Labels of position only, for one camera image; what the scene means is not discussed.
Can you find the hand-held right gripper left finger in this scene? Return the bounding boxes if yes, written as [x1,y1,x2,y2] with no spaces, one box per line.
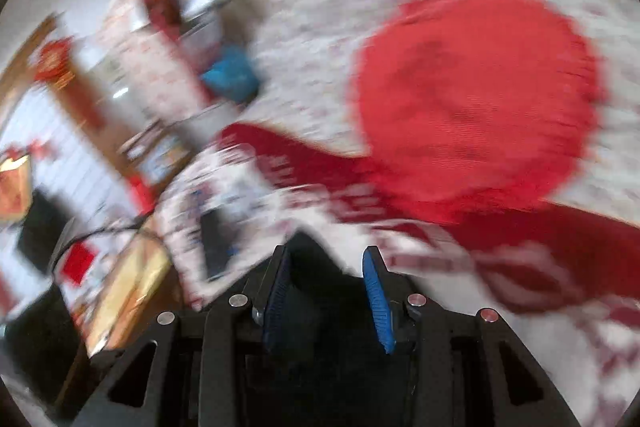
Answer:
[75,246,294,427]

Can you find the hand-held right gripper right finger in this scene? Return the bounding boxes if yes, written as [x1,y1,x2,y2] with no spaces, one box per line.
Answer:
[362,245,581,427]

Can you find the black pants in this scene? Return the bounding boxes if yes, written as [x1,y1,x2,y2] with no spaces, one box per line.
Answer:
[282,229,418,427]

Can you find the black smartphone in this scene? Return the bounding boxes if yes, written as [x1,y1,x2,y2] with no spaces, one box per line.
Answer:
[197,207,238,280]

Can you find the red and white blanket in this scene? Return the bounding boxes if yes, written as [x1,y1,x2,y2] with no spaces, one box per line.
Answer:
[155,122,640,427]

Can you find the red heart-shaped pillow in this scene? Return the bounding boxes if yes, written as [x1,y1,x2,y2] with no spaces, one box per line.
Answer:
[347,0,608,225]

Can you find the blue packet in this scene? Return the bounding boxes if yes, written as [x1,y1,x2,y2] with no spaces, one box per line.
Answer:
[200,47,261,104]

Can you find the floral duvet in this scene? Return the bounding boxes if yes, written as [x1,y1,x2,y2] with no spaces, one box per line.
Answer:
[235,0,640,228]

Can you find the floral pillow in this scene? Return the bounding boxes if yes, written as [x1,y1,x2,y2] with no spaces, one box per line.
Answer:
[95,0,216,122]

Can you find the red cloth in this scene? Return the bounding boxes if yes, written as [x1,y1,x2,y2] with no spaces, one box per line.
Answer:
[140,0,183,45]

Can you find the black cable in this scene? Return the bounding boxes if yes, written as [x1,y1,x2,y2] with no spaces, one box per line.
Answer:
[47,214,151,273]

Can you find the red wall ornament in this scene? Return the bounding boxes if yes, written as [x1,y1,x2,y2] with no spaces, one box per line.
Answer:
[32,37,78,92]

